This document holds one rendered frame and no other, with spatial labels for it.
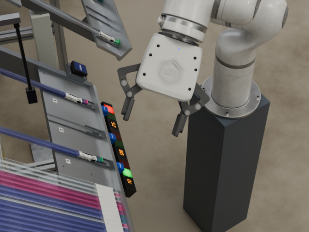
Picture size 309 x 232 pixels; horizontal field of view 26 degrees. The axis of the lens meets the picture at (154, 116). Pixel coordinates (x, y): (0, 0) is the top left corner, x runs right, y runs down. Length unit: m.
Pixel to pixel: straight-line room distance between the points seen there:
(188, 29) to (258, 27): 0.68
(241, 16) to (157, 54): 0.16
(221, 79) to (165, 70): 0.85
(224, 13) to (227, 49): 0.75
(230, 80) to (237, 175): 0.46
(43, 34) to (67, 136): 0.48
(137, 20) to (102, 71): 0.38
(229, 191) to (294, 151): 0.59
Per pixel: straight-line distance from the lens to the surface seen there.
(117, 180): 1.86
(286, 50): 3.28
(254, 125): 2.15
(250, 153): 2.27
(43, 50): 2.29
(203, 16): 1.15
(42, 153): 2.85
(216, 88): 2.03
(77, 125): 1.93
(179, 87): 1.15
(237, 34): 1.91
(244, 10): 1.15
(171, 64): 1.15
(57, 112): 1.91
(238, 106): 2.06
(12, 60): 1.96
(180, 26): 1.14
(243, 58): 1.91
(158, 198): 2.70
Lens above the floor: 2.28
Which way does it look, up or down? 51 degrees down
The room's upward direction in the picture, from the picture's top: straight up
